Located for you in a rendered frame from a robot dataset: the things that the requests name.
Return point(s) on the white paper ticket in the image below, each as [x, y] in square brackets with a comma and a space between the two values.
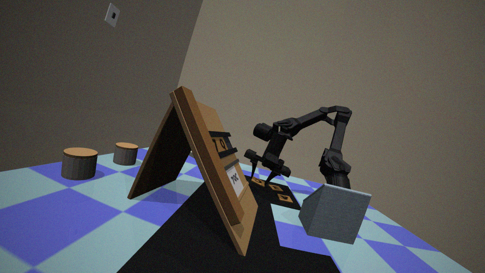
[235, 180]

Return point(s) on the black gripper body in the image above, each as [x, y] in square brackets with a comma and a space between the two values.
[250, 154]

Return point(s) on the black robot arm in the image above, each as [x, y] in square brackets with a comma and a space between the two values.
[332, 165]

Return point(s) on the grey cylindrical container with tan lid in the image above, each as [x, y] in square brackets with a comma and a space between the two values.
[125, 154]
[79, 163]

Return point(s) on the tan letter tile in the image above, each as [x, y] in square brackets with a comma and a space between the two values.
[216, 144]
[276, 188]
[258, 181]
[222, 143]
[284, 198]

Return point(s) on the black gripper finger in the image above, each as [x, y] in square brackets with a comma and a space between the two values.
[271, 176]
[253, 168]

